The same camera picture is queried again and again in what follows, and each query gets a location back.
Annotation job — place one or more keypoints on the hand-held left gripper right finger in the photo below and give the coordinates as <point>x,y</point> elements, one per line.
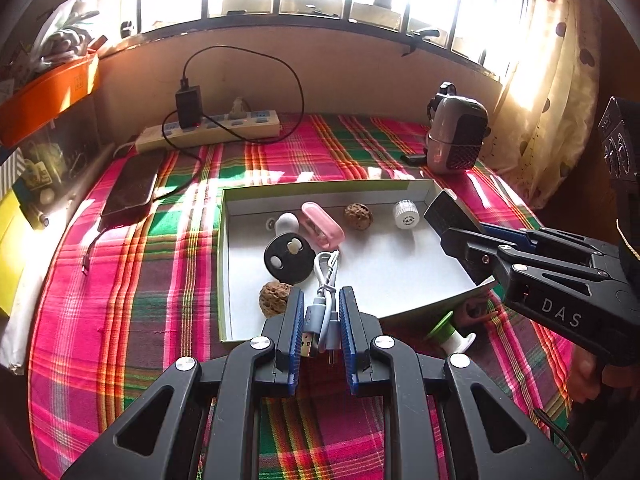
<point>348,340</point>

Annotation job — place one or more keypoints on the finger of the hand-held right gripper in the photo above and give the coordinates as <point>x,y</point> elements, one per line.
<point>510,235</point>
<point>525,265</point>

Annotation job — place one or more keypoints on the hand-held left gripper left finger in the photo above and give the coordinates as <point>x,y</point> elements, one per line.
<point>296,330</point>

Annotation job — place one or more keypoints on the brown wrinkled walnut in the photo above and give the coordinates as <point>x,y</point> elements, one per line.
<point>356,216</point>
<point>275,299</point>

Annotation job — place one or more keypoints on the black round disc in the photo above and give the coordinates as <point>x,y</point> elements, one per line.
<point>287,265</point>

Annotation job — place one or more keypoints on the white shallow cardboard tray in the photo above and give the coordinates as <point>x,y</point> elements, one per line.
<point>400,270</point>

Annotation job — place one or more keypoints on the pink oval case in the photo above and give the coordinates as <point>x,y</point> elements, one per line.
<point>322,225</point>

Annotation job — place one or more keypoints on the person's right hand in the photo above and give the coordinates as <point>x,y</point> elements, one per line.
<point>585,375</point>

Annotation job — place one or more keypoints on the green and white spool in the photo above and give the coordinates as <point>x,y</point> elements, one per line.
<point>447,337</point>

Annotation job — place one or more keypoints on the white round cap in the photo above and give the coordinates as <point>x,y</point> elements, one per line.
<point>406,214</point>

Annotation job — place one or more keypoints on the white ball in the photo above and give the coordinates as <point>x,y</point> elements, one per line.
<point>287,222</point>

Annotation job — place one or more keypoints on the grey desktop heater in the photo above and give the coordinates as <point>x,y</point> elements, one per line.
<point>457,132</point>

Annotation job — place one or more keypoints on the black usb stick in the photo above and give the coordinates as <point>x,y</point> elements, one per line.
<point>412,159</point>

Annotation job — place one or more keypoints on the pink green plaid tablecloth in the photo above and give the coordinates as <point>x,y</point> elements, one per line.
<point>150,285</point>

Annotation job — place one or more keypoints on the cream dotted curtain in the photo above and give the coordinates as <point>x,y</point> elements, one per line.
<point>550,85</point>

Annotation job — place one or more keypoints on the black window latch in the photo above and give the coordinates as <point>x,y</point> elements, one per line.
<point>422,35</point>

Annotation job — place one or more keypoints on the dark smartphone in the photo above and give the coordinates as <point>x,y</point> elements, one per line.
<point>132,185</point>

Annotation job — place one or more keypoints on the beige power strip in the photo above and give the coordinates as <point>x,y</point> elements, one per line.
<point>210,129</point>

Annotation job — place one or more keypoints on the white plug adapter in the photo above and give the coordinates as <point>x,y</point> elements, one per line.
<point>239,106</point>

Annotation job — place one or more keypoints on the black charger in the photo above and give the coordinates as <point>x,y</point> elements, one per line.
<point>188,105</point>

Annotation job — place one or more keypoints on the white cloth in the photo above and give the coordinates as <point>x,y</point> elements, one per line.
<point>12,340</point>

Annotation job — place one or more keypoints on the clear glass case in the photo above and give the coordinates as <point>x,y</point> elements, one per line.
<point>65,155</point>

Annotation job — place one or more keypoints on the yellow box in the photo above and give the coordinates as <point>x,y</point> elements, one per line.
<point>10,245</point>

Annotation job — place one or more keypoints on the green striped box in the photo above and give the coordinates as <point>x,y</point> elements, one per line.
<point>10,170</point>

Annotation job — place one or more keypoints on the orange plastic bin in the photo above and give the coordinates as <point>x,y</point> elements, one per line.
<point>45,100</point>

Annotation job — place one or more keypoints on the white plastic bags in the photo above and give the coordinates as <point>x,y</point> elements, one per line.
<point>60,30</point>

